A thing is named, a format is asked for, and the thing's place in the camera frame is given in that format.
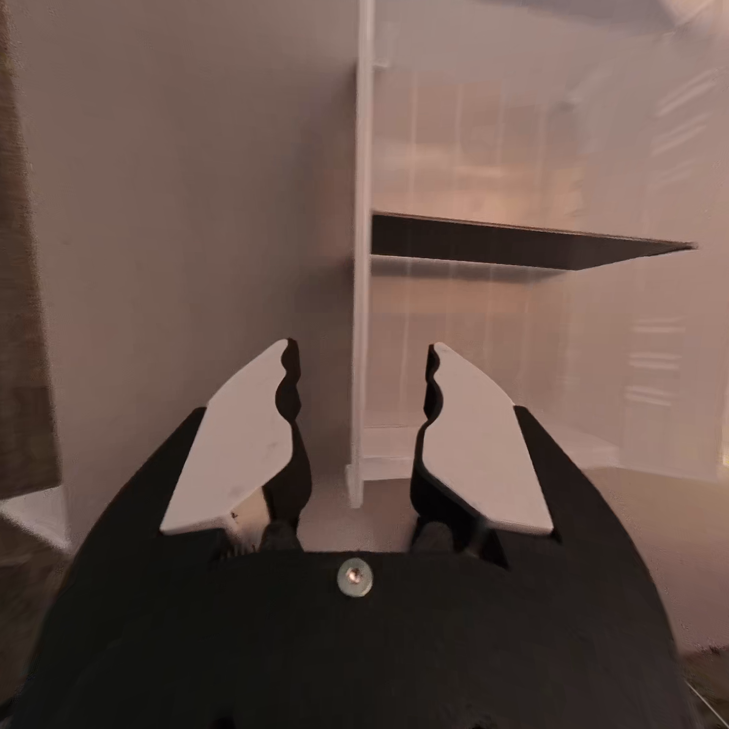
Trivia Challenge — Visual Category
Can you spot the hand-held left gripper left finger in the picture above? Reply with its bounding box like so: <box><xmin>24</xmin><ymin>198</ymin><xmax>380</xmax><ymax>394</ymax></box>
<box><xmin>159</xmin><ymin>338</ymin><xmax>313</xmax><ymax>550</ymax></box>

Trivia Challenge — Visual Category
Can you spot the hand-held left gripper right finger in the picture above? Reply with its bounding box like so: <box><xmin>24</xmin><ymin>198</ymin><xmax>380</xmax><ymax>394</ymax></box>
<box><xmin>410</xmin><ymin>342</ymin><xmax>554</xmax><ymax>558</ymax></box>

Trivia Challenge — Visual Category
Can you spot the clear plastic bin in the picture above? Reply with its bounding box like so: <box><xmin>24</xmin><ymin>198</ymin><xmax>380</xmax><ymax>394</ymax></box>
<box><xmin>346</xmin><ymin>0</ymin><xmax>729</xmax><ymax>509</ymax></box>

